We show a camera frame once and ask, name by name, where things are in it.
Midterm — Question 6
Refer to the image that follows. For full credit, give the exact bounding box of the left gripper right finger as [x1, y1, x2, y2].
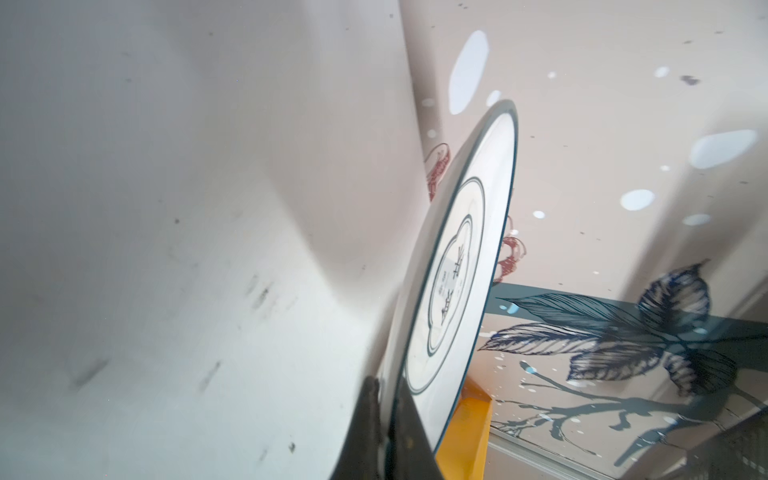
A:
[386, 383, 443, 480]

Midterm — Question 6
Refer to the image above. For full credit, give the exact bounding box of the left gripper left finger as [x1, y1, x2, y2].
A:
[330, 376, 381, 480]

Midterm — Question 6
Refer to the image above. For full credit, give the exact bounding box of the yellow plastic bin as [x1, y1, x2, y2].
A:
[436, 379, 493, 480]

